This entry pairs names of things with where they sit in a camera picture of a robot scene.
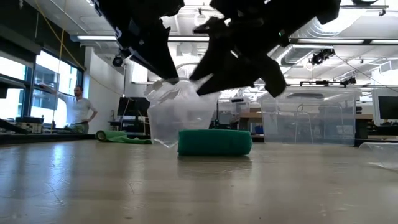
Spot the light green elastic bandage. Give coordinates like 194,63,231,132
95,129,152,145

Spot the clear plastic lidded container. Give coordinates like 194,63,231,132
256,86,364,146

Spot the yellow hanging cable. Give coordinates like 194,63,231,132
33,0,88,133

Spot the person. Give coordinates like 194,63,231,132
39,83,99,134

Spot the large window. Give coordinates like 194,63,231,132
0,46,84,133

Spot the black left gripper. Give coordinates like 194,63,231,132
93,0,185,81

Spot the flat clear plastic bag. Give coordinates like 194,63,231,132
359,142,398,171

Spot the teal elastic bandage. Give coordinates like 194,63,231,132
177,129,254,157

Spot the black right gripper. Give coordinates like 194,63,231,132
188,0,342,97

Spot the clear plastic bag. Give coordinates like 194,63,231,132
359,142,398,171
144,76,222,149

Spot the wooden workbench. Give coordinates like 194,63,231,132
229,107,265,138

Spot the long ceiling light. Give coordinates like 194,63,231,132
76,35,211,42

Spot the white round ceiling lamp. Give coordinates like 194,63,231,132
194,8,208,28

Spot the black computer monitor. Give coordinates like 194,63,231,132
117,96,150,118
377,95,398,121

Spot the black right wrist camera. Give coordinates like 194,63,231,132
256,55,287,98

